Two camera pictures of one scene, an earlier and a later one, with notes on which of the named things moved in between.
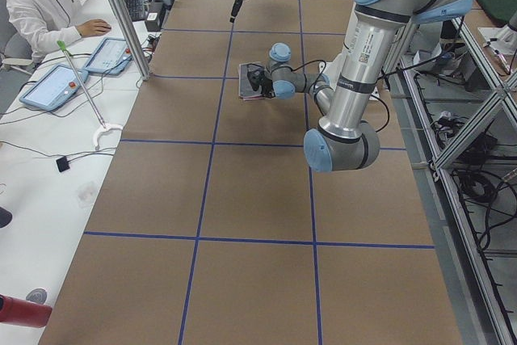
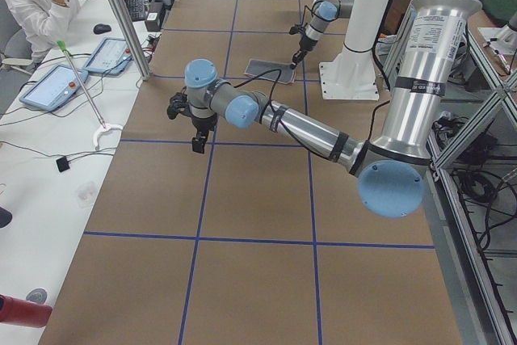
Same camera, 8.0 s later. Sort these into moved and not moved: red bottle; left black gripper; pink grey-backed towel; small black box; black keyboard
Moved: pink grey-backed towel; left black gripper
Not moved: black keyboard; small black box; red bottle
